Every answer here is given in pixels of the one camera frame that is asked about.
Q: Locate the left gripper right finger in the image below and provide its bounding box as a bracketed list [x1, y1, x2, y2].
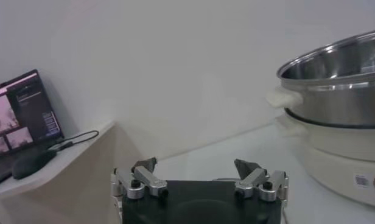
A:
[234, 158, 289, 203]

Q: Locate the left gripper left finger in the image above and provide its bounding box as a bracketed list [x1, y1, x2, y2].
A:
[111, 157, 169, 200]

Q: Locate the stainless steel steamer basket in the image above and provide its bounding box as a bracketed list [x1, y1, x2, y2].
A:
[265, 29, 375, 128]

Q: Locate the white side table with mouse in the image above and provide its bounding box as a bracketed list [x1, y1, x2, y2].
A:
[0, 121, 142, 224]

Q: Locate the cream electric cooker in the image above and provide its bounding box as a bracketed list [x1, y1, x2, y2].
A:
[275, 113, 375, 209]

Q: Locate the black computer mouse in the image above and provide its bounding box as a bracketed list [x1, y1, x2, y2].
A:
[12, 150, 58, 180]

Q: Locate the black laptop with dark screen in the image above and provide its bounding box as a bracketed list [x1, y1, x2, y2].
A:
[0, 69, 65, 187]

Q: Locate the black cable with looped end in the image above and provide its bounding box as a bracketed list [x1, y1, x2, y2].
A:
[48, 130, 100, 152]

